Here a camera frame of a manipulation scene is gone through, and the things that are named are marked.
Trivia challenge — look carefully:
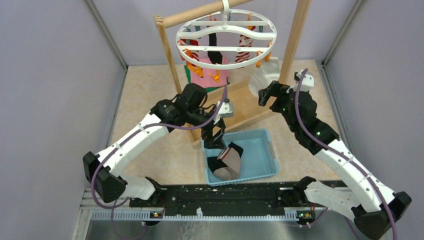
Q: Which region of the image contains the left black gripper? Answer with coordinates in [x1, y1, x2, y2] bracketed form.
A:
[186, 106, 227, 149]

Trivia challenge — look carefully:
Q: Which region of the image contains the black sock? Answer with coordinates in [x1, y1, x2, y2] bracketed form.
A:
[206, 142, 245, 175]
[206, 31, 223, 65]

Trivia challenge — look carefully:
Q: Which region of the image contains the grey striped-cuff sock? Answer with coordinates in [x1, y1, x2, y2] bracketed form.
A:
[212, 148, 243, 182]

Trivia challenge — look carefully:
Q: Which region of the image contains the light blue plastic basket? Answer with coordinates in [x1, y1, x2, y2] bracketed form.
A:
[204, 128, 279, 187]

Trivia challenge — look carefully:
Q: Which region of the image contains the white round clip hanger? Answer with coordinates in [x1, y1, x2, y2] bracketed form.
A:
[175, 8, 278, 73]

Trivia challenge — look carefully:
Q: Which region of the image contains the red white santa sock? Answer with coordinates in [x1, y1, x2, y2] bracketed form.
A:
[177, 39, 199, 61]

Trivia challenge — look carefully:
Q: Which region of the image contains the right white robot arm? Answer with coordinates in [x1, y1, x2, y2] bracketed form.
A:
[258, 81, 412, 240]

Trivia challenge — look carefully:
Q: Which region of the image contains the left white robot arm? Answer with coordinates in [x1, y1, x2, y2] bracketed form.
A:
[82, 83, 230, 210]

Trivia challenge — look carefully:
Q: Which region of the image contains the pink folded cloth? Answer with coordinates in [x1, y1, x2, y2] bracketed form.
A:
[188, 67, 230, 88]

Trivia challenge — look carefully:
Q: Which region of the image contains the green folded cloth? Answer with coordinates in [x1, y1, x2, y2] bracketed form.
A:
[184, 65, 218, 93]

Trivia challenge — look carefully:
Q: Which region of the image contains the wooden drying rack frame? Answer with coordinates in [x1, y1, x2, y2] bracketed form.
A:
[153, 0, 311, 132]

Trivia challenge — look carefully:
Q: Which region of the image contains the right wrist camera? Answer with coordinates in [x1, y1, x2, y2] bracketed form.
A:
[290, 69, 315, 92]

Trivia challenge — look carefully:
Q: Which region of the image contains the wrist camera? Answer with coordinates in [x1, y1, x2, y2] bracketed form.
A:
[290, 69, 315, 92]
[216, 102, 234, 119]

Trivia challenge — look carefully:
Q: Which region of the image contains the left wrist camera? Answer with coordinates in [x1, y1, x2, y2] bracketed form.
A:
[216, 102, 234, 119]

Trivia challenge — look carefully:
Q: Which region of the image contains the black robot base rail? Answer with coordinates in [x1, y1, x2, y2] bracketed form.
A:
[129, 182, 317, 220]

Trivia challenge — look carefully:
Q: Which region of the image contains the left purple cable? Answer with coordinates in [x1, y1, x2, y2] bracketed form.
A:
[90, 85, 229, 240]

